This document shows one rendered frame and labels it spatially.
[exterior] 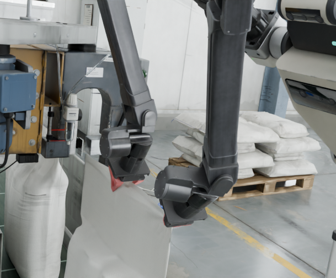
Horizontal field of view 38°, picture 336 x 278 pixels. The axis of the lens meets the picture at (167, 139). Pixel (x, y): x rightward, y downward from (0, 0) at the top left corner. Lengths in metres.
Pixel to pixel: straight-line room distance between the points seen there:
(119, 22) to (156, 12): 5.09
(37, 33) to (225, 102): 0.63
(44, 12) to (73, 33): 2.86
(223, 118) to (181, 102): 5.76
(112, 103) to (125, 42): 0.46
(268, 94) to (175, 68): 1.69
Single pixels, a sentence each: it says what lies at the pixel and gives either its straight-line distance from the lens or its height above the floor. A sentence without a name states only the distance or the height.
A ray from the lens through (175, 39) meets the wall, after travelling 6.40.
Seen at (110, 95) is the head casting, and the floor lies 1.21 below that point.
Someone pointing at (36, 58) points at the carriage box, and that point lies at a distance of 1.47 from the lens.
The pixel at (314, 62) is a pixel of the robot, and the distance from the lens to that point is 1.26.
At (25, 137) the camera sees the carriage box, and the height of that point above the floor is 1.08.
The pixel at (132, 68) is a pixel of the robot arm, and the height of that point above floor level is 1.35.
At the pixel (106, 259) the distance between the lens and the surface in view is 1.37.
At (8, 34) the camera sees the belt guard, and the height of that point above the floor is 1.39.
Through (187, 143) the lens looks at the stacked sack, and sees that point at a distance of 4.54.
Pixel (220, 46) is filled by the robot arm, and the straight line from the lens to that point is 0.76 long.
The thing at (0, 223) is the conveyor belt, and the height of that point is 0.38.
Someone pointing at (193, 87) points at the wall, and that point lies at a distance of 6.66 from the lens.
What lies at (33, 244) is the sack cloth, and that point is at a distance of 1.95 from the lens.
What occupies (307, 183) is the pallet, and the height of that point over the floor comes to 0.07.
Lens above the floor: 1.48
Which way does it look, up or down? 14 degrees down
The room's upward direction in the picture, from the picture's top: 7 degrees clockwise
